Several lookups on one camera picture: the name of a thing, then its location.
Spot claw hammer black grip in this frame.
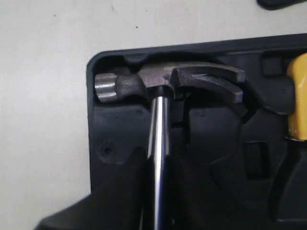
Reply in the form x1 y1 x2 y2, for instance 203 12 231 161
94 62 246 230

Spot black plastic tool case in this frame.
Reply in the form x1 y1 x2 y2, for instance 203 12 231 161
43 33 307 230

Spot adjustable wrench black handle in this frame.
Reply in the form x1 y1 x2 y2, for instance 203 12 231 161
256 0 307 11

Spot pliers with orange handles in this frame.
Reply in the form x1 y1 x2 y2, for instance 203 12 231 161
287 53 307 141

